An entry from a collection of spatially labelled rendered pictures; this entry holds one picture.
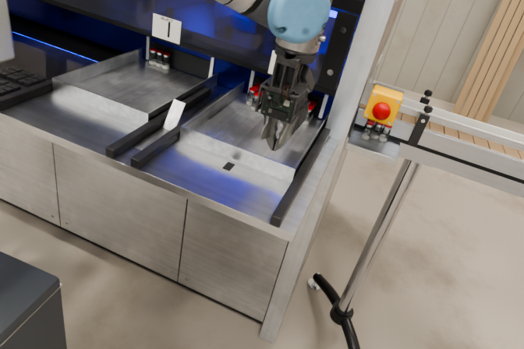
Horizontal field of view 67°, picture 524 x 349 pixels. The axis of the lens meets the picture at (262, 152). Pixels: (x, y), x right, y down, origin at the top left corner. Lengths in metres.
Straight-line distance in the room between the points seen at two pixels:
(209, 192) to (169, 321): 0.94
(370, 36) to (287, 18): 0.49
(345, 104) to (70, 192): 1.10
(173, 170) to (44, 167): 0.97
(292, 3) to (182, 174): 0.42
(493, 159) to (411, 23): 3.41
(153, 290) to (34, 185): 0.62
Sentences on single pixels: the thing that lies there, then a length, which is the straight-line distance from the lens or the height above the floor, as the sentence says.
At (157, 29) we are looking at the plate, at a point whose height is 1.01.
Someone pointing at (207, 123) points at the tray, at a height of 0.88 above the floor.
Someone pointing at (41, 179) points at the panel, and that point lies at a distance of 1.74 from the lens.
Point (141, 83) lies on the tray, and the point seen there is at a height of 0.88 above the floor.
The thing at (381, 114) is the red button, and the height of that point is 0.99.
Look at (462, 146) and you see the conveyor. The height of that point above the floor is 0.93.
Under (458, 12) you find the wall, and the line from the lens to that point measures 4.48.
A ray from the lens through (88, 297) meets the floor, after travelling 1.69.
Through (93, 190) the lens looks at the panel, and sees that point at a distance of 1.56.
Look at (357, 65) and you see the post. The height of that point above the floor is 1.07.
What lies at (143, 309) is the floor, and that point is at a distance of 1.64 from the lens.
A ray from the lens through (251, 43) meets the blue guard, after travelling 1.01.
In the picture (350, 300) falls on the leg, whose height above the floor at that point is 0.22.
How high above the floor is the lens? 1.33
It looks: 31 degrees down
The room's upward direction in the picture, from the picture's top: 13 degrees clockwise
